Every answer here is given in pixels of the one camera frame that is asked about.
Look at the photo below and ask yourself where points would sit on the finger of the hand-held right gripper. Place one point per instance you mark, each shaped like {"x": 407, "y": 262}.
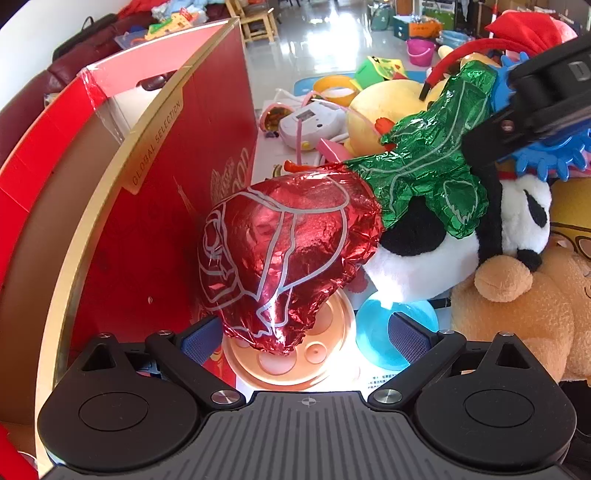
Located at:
{"x": 501, "y": 138}

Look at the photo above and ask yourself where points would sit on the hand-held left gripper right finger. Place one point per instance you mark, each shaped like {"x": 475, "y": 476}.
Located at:
{"x": 411, "y": 339}

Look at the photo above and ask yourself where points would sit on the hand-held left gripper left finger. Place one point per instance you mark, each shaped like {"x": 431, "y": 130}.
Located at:
{"x": 199, "y": 342}

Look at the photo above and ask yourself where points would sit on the red and green foil balloon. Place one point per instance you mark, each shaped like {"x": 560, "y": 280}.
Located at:
{"x": 281, "y": 258}

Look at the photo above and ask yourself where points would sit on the red cardboard box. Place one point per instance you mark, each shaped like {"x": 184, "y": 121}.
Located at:
{"x": 138, "y": 240}

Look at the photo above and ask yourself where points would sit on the blue plastic bowl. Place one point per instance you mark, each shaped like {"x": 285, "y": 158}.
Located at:
{"x": 376, "y": 332}

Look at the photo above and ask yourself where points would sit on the blue plastic gear toy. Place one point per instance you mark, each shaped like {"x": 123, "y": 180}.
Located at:
{"x": 551, "y": 154}

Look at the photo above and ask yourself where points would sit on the red plush toy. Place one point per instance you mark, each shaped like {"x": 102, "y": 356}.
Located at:
{"x": 526, "y": 30}

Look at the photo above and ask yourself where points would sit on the orange plastic plate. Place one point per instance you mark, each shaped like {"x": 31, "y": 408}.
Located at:
{"x": 328, "y": 337}

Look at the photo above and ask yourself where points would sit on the panda plush toy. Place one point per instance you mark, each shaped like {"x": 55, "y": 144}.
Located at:
{"x": 508, "y": 221}

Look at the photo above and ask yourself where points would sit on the yellow printed cushion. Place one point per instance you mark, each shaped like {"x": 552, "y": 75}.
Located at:
{"x": 572, "y": 207}

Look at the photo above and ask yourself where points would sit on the yellow duck plush toy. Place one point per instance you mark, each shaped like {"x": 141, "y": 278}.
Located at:
{"x": 392, "y": 104}

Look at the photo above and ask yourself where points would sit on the tan bear plush toy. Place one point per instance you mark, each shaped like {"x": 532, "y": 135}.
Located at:
{"x": 526, "y": 314}

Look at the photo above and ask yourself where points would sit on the pink plastic bucket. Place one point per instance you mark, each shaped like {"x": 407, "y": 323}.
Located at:
{"x": 420, "y": 51}

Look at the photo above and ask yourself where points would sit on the green and yellow toy box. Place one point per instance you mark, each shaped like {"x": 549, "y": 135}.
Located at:
{"x": 376, "y": 69}

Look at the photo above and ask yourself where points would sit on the white and pink toy machine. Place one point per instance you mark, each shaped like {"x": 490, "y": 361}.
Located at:
{"x": 314, "y": 117}

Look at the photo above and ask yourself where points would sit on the wooden chair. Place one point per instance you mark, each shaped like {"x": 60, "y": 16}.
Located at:
{"x": 256, "y": 23}

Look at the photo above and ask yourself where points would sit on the dark red sofa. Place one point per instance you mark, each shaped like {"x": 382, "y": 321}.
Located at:
{"x": 27, "y": 97}

